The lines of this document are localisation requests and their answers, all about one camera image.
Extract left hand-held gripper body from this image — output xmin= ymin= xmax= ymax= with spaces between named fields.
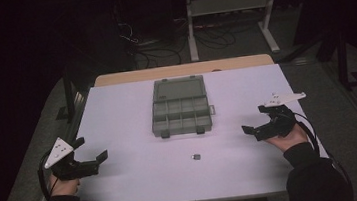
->
xmin=40 ymin=132 xmax=102 ymax=184

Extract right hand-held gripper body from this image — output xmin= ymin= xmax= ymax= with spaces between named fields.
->
xmin=255 ymin=89 xmax=312 ymax=142

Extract person's right hand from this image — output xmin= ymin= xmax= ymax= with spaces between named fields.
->
xmin=263 ymin=122 xmax=310 ymax=155

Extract person's left hand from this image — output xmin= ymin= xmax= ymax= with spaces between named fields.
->
xmin=48 ymin=170 xmax=82 ymax=198

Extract black metal stand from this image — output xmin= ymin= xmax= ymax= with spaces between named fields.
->
xmin=50 ymin=70 xmax=81 ymax=125
xmin=332 ymin=27 xmax=357 ymax=94

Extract grey plastic compartment box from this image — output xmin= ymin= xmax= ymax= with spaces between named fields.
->
xmin=146 ymin=73 xmax=219 ymax=140

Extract light wooden table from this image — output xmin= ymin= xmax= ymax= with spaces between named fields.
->
xmin=92 ymin=52 xmax=276 ymax=88

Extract white metal stand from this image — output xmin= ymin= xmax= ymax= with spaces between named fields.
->
xmin=183 ymin=0 xmax=287 ymax=63

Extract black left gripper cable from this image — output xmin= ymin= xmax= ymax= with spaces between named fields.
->
xmin=35 ymin=148 xmax=60 ymax=201

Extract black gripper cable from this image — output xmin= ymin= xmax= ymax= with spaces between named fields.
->
xmin=35 ymin=148 xmax=60 ymax=201
xmin=292 ymin=106 xmax=355 ymax=201

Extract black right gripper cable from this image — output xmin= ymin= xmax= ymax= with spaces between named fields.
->
xmin=292 ymin=106 xmax=355 ymax=201

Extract black floor cables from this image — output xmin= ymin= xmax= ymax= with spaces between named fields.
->
xmin=192 ymin=20 xmax=239 ymax=51
xmin=114 ymin=13 xmax=185 ymax=72

